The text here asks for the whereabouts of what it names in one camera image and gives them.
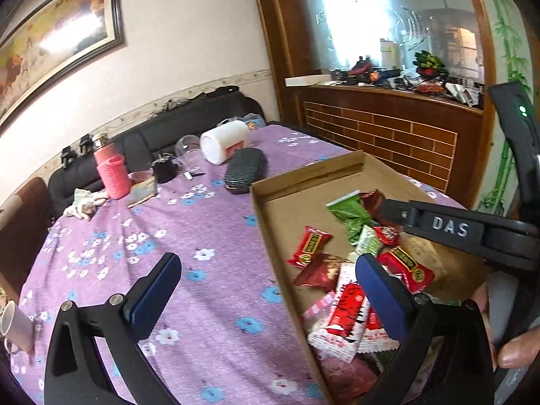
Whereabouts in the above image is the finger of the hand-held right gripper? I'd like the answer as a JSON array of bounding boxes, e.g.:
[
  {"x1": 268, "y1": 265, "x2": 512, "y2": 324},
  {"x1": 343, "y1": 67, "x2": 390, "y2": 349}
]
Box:
[{"x1": 375, "y1": 199, "x2": 540, "y2": 271}]

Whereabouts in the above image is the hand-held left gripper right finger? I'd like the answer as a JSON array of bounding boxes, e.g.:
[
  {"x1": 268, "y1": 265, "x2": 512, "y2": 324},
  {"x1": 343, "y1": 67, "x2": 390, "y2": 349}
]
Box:
[{"x1": 355, "y1": 253, "x2": 497, "y2": 405}]

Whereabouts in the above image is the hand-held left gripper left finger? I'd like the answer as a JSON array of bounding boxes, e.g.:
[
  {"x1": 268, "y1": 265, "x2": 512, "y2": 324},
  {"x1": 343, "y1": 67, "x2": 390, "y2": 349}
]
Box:
[{"x1": 43, "y1": 252, "x2": 183, "y2": 405}]

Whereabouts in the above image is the tan biscuit packet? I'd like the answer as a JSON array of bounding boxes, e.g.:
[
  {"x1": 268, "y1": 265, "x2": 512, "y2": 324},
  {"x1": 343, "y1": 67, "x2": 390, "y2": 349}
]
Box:
[{"x1": 399, "y1": 236, "x2": 448, "y2": 279}]

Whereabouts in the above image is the white red snack packet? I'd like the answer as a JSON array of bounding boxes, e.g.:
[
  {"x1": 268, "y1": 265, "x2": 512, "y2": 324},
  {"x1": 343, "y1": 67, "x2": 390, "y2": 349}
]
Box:
[
  {"x1": 358, "y1": 308, "x2": 399, "y2": 353},
  {"x1": 307, "y1": 282, "x2": 370, "y2": 363}
]

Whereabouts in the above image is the small red snack packet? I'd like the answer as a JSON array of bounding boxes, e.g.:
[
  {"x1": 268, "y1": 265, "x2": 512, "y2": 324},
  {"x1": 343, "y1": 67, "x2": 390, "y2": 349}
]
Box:
[{"x1": 373, "y1": 224, "x2": 401, "y2": 247}]

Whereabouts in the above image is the green white snack packet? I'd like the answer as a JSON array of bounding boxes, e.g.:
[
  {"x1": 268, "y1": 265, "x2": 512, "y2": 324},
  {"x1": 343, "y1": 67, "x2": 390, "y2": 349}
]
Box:
[{"x1": 354, "y1": 224, "x2": 382, "y2": 258}]

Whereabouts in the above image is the pink long snack packet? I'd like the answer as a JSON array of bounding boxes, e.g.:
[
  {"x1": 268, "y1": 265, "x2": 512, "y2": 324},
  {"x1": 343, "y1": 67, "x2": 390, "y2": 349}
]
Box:
[{"x1": 301, "y1": 291, "x2": 338, "y2": 319}]

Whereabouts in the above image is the green leaf-print snack packet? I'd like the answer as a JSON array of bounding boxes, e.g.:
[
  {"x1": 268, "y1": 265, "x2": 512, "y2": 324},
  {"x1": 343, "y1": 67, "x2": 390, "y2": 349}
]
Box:
[{"x1": 326, "y1": 190, "x2": 372, "y2": 245}]

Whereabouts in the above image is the cardboard box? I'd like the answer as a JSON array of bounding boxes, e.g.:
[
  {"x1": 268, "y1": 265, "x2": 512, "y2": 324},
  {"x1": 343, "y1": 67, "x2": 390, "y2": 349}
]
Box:
[{"x1": 250, "y1": 150, "x2": 490, "y2": 405}]

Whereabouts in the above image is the person's right hand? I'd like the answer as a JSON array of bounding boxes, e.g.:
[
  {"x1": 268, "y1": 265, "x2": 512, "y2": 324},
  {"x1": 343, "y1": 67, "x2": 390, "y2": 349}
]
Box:
[{"x1": 471, "y1": 282, "x2": 540, "y2": 371}]

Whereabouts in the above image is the purple floral tablecloth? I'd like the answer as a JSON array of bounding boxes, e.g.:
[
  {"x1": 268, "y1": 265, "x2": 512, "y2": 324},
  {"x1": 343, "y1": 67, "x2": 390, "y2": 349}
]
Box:
[{"x1": 8, "y1": 124, "x2": 469, "y2": 405}]

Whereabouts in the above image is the wooden brick-pattern counter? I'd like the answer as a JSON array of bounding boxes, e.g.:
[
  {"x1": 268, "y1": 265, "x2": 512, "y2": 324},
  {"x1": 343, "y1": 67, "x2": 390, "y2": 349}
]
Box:
[{"x1": 285, "y1": 72, "x2": 486, "y2": 209}]

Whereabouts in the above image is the colourful flat packet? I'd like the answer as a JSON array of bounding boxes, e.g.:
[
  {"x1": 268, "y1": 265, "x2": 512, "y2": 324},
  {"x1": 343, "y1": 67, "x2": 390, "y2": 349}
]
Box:
[{"x1": 127, "y1": 171, "x2": 159, "y2": 209}]

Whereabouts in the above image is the crumpled tissue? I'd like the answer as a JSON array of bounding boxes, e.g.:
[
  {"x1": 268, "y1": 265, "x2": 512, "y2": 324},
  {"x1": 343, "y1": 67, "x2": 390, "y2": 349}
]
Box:
[{"x1": 63, "y1": 189, "x2": 106, "y2": 221}]

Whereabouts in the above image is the pile of assorted clutter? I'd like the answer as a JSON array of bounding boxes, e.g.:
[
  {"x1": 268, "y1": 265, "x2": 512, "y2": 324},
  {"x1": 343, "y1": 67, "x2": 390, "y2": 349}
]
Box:
[{"x1": 331, "y1": 55, "x2": 484, "y2": 106}]

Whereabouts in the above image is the small black cup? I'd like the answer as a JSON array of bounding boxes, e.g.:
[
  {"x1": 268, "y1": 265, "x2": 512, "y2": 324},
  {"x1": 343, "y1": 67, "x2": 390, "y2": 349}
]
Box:
[{"x1": 152, "y1": 156, "x2": 178, "y2": 184}]

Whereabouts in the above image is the pink sleeved bottle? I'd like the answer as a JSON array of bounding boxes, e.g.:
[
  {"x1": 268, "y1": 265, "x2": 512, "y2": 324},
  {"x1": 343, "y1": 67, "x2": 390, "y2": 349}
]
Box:
[{"x1": 92, "y1": 133, "x2": 133, "y2": 200}]

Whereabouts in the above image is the green yellow toy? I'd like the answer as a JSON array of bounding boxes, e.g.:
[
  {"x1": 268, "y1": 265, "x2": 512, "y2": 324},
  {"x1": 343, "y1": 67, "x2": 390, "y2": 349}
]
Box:
[{"x1": 413, "y1": 50, "x2": 448, "y2": 70}]

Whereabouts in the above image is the brown chair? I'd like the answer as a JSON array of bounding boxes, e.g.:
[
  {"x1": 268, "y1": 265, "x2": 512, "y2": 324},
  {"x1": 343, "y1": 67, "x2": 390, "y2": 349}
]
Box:
[{"x1": 0, "y1": 176, "x2": 53, "y2": 300}]

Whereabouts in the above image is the white mug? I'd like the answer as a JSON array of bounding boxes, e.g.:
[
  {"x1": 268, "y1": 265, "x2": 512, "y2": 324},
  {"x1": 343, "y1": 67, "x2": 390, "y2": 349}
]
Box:
[{"x1": 0, "y1": 300, "x2": 34, "y2": 353}]

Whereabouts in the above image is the clear glass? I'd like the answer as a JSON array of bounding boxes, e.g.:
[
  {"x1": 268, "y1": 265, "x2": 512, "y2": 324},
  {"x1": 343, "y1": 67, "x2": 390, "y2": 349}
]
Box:
[{"x1": 175, "y1": 134, "x2": 205, "y2": 168}]

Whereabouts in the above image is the black woven glasses case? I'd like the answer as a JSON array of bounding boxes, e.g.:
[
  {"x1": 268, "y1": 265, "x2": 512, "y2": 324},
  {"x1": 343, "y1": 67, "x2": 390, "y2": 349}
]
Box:
[{"x1": 224, "y1": 147, "x2": 268, "y2": 195}]

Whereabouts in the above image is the white bottle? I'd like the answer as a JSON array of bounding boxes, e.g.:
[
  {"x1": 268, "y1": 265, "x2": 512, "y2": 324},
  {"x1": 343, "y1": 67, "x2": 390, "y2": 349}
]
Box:
[{"x1": 380, "y1": 39, "x2": 402, "y2": 70}]

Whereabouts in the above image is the white plastic jar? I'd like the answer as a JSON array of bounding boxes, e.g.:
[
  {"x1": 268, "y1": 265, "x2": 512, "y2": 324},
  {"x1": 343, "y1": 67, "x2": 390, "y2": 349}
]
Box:
[{"x1": 199, "y1": 120, "x2": 249, "y2": 165}]

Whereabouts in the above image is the black sofa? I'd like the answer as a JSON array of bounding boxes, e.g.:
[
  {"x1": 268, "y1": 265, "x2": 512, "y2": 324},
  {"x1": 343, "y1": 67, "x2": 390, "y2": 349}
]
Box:
[{"x1": 48, "y1": 88, "x2": 266, "y2": 220}]

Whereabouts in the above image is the white flat board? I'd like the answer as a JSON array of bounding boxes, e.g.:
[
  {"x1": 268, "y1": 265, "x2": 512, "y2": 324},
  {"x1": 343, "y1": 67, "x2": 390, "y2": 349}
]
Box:
[{"x1": 284, "y1": 74, "x2": 334, "y2": 88}]

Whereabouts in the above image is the wooden framed glass partition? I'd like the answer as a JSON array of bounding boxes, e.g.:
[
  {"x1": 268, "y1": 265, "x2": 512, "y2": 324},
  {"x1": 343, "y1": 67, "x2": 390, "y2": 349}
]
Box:
[{"x1": 249, "y1": 0, "x2": 498, "y2": 127}]

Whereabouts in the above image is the framed painting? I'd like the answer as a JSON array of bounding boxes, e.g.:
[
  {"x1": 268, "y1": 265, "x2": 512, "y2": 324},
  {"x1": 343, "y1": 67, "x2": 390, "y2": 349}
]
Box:
[{"x1": 0, "y1": 0, "x2": 126, "y2": 129}]

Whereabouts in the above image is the bamboo wall mural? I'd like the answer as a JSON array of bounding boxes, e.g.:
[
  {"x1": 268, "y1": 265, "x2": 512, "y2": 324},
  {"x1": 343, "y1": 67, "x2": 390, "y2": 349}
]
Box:
[{"x1": 477, "y1": 0, "x2": 532, "y2": 216}]

